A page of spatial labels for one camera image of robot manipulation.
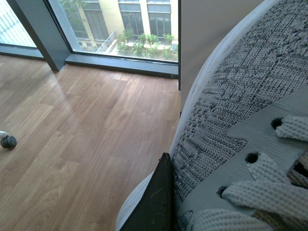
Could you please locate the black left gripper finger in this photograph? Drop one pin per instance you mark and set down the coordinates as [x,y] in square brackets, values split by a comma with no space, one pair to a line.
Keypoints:
[149,207]

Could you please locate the grey knit sneaker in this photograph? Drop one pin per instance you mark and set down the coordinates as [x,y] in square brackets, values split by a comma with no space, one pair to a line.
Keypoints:
[240,152]

